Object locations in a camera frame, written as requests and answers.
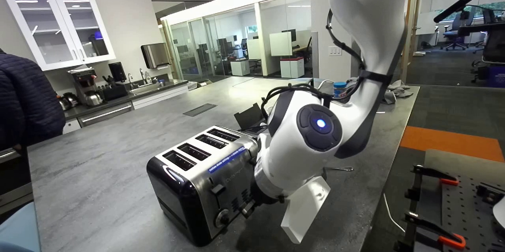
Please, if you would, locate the toaster knob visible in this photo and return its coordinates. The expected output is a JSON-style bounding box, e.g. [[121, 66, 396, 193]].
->
[[214, 209, 232, 228]]

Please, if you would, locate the stainless steel four-slot toaster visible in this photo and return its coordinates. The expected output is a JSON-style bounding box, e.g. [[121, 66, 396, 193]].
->
[[146, 125, 264, 247]]

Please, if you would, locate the black laptop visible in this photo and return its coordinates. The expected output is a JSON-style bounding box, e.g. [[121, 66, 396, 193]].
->
[[234, 103, 269, 134]]

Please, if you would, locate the black vent grille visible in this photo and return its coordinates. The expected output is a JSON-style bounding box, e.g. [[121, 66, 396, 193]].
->
[[182, 103, 218, 118]]

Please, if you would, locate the blue-lidded jar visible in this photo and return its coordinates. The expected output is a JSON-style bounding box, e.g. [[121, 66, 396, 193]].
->
[[333, 81, 348, 99]]

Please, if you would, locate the white filing cabinet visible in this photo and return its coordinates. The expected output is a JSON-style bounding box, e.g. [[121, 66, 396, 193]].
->
[[230, 59, 251, 77], [280, 56, 305, 79]]

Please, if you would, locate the sink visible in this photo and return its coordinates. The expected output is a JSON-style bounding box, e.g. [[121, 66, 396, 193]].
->
[[129, 82, 167, 95]]

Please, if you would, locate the black clamp with orange tip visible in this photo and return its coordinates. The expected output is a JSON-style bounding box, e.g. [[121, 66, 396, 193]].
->
[[410, 164, 460, 187], [403, 210, 467, 250]]

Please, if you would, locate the grey cloth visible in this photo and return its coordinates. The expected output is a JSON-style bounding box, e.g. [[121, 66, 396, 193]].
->
[[380, 80, 414, 105]]

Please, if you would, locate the paper towel dispenser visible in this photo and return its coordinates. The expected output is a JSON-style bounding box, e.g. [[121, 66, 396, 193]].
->
[[140, 43, 171, 69]]

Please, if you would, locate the stainless drawer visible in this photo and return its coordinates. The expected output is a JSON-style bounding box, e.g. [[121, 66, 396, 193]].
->
[[77, 102, 135, 128]]

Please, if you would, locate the black organizer box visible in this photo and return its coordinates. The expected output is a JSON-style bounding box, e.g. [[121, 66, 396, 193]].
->
[[102, 84, 128, 101]]

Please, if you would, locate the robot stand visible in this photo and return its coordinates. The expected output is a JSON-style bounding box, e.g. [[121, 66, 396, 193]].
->
[[394, 149, 505, 252]]

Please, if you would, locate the coffee maker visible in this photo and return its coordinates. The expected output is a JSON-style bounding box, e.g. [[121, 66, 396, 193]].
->
[[68, 65, 105, 107]]

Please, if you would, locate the coffee pot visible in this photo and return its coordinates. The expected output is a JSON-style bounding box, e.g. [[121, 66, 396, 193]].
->
[[57, 92, 80, 111]]

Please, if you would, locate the blue office chair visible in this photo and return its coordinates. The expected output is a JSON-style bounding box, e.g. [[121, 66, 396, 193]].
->
[[441, 11, 475, 52]]

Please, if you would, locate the person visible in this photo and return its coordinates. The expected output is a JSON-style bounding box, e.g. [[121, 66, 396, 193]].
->
[[0, 49, 66, 152]]

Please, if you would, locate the blue bin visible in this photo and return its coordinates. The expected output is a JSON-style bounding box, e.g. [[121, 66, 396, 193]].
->
[[486, 64, 505, 88]]

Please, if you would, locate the white cable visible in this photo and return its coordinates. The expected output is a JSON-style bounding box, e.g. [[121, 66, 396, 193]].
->
[[382, 192, 407, 233]]

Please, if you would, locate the drawer handle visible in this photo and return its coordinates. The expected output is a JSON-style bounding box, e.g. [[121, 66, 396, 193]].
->
[[81, 106, 133, 123]]

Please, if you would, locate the white glass-door wall cabinet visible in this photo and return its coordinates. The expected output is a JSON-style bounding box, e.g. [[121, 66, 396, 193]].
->
[[0, 0, 117, 71]]

